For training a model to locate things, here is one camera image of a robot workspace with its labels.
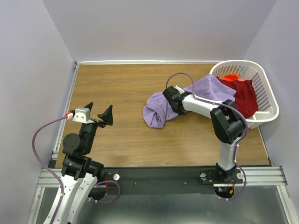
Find white plastic laundry basket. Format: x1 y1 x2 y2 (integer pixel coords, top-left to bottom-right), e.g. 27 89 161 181
210 60 279 129

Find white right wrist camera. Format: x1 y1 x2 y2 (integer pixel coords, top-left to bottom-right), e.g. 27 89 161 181
175 85 185 94

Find dark red t-shirt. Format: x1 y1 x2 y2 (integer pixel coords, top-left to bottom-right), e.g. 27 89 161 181
219 79 258 119

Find lavender t-shirt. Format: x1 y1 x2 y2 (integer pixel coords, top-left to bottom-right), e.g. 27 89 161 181
142 74 236 128

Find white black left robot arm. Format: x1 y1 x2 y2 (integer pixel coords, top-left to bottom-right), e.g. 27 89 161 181
43 102 114 224

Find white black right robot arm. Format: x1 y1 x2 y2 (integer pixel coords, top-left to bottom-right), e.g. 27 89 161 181
163 86 246 183

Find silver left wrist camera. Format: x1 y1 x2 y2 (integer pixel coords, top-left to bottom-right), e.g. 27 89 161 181
72 107 92 124

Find orange t-shirt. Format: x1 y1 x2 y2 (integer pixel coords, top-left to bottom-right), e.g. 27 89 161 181
220 73 242 82

